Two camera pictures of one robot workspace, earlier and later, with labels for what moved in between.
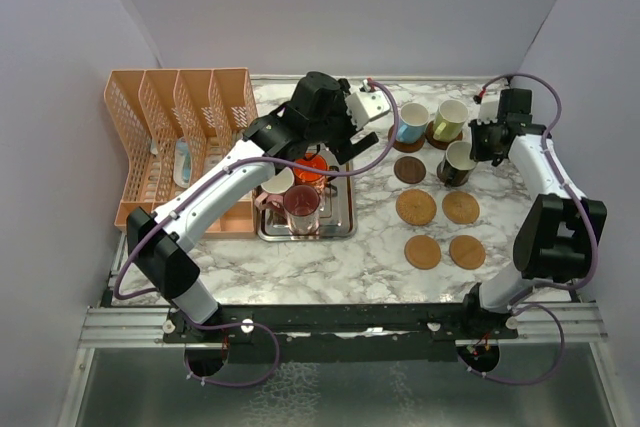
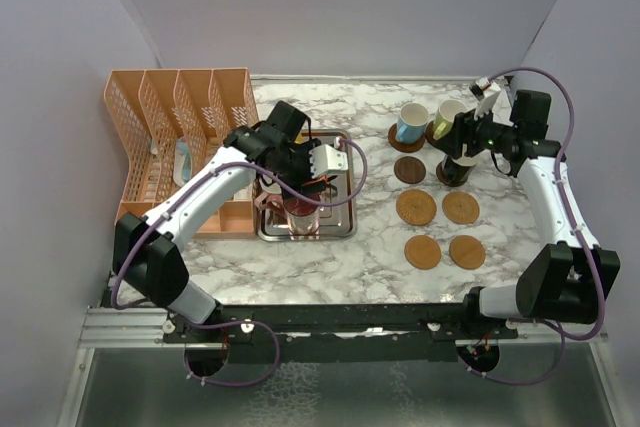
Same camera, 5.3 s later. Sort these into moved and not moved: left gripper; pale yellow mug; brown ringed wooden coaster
Moved: left gripper
Not moved: brown ringed wooden coaster; pale yellow mug
